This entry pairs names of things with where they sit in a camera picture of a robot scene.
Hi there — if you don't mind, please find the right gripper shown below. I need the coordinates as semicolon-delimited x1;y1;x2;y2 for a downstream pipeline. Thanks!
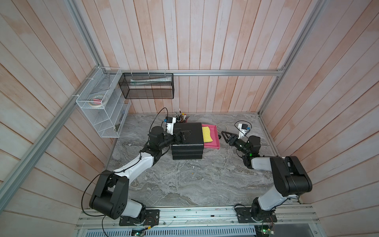
221;132;250;157

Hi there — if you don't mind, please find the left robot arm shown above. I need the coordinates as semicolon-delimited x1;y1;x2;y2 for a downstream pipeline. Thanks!
89;126;191;224

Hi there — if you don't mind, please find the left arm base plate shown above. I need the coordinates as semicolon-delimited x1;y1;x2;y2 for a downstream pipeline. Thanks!
119;209;160;227

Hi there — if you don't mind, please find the yellow sponge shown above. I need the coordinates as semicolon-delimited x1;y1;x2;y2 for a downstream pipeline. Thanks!
202;126;213;143

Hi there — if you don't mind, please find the pink top drawer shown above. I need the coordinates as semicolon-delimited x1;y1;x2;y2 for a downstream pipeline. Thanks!
201;124;220;149

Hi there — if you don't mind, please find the white wire wall shelf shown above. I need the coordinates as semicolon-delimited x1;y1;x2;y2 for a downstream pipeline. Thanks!
76;67;130;138

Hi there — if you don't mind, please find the tape roll on shelf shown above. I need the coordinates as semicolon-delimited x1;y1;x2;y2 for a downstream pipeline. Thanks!
88;94;107;108

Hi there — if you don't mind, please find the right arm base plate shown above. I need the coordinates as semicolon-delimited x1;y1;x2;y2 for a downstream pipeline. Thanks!
234;206;277;223

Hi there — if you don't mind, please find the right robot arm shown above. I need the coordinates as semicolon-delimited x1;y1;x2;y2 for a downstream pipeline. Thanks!
221;131;312;222

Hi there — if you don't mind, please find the black mesh wall basket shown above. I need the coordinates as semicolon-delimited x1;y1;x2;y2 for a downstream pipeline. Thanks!
118;72;175;99

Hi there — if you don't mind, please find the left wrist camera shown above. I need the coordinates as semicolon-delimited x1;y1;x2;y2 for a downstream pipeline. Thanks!
164;117;176;135

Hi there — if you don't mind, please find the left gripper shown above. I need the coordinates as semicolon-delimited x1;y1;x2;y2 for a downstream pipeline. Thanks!
158;127;191;150

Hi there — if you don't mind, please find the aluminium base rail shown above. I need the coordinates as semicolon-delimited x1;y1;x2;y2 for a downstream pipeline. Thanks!
74;204;326;237

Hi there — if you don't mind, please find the black drawer cabinet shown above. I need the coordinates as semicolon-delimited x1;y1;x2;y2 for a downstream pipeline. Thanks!
171;122;204;160

